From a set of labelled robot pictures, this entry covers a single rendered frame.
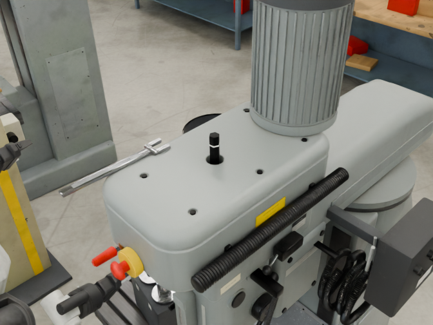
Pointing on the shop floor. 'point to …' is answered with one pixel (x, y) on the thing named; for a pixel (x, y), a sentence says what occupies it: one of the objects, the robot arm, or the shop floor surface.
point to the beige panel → (25, 241)
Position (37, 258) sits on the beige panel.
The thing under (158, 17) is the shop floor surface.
